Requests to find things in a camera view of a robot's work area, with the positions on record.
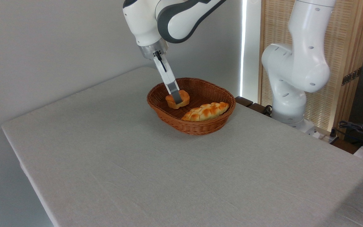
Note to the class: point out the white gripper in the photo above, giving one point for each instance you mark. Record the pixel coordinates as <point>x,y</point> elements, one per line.
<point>167,71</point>

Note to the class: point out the round orange bread roll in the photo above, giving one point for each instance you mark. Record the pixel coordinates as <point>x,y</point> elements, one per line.
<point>186,97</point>

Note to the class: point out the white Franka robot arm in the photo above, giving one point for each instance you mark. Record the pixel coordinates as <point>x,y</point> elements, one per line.
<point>304,63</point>

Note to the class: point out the long braided bread loaf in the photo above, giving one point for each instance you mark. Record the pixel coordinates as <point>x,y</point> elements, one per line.
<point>205,112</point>

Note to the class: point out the brown wicker basket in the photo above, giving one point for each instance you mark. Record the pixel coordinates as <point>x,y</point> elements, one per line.
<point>200,126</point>

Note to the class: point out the dark wooden side table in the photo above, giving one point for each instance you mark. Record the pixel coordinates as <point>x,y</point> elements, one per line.
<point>244,101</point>

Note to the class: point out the grey tablecloth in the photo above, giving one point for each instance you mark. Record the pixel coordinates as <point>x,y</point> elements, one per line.
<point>169,176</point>

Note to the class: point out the dark metal screen hinge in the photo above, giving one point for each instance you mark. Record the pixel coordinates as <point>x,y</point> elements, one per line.
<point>351,76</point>

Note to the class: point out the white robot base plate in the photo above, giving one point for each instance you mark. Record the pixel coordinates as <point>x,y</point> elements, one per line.
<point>309,127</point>

